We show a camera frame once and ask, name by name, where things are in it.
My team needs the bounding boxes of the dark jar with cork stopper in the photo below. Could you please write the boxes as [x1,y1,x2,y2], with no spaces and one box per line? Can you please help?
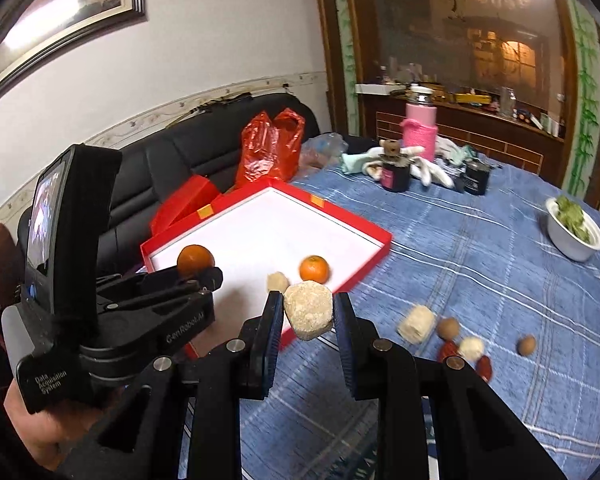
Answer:
[378,139,412,193]

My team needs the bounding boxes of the framed painting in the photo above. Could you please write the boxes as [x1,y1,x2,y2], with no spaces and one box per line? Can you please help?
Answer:
[0,0,146,111]

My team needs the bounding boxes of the white flat box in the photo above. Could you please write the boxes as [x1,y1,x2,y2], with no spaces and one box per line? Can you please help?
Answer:
[355,82,406,96]

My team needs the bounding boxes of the shallow red gift box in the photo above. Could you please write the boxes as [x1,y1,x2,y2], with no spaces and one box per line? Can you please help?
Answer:
[140,181,393,361]

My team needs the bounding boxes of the green leafy vegetables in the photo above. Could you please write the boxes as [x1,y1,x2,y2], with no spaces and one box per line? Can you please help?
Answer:
[555,196,593,241]

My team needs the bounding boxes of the mint green cloth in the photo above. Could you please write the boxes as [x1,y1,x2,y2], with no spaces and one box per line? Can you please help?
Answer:
[340,151,373,176]

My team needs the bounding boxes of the white bowl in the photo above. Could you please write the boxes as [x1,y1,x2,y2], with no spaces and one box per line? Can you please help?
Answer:
[545,196,600,262]

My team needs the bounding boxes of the small orange mandarin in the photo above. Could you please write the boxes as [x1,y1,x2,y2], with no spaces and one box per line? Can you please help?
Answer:
[299,255,331,283]

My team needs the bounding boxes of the pink thermos bottle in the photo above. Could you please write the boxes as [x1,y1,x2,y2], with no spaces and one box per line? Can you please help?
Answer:
[400,86,440,163]

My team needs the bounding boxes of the clear plastic bag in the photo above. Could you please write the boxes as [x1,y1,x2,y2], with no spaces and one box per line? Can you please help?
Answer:
[300,132,350,171]

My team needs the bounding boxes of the person's left hand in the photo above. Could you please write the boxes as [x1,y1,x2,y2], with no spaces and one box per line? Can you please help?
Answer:
[4,380,113,457]

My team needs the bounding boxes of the large orange mandarin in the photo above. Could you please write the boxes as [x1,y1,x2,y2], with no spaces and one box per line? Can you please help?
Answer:
[176,244,216,278]

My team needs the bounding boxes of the black leather sofa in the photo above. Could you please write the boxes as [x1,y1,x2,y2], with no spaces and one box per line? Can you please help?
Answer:
[17,91,321,281]

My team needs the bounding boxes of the white cotton glove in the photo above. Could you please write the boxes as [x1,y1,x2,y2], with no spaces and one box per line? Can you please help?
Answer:
[361,145,426,178]
[410,157,458,192]

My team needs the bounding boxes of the pale green white cloth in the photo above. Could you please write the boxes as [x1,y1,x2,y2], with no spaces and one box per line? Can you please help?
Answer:
[435,137,481,166]

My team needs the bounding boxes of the wooden sideboard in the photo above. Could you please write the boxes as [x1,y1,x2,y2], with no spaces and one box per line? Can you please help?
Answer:
[355,82,567,176]

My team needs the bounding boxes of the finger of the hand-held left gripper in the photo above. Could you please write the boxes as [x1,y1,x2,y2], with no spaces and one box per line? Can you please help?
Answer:
[125,266,182,285]
[97,267,225,312]

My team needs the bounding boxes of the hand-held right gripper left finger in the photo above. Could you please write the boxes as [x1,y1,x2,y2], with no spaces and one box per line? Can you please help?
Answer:
[60,290,286,480]

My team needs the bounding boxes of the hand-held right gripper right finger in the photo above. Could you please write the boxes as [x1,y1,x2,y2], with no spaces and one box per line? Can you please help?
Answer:
[333,291,567,480]

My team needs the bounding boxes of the red plastic bag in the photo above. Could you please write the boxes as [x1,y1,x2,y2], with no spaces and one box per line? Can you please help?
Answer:
[236,108,306,188]

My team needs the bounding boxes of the black tin can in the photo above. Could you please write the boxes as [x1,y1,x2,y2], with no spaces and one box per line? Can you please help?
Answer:
[462,157,491,196]

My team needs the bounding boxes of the yellow box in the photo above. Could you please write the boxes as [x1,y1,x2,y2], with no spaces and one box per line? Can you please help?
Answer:
[452,91,496,106]

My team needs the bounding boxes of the bamboo painted panel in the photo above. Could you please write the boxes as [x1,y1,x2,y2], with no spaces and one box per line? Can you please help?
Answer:
[330,0,361,136]
[562,0,600,201]

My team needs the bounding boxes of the brown seat back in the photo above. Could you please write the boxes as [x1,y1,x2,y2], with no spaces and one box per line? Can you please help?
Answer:
[0,222,28,311]

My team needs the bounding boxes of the red box lid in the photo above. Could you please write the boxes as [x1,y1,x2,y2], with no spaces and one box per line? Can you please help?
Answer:
[150,175,222,236]

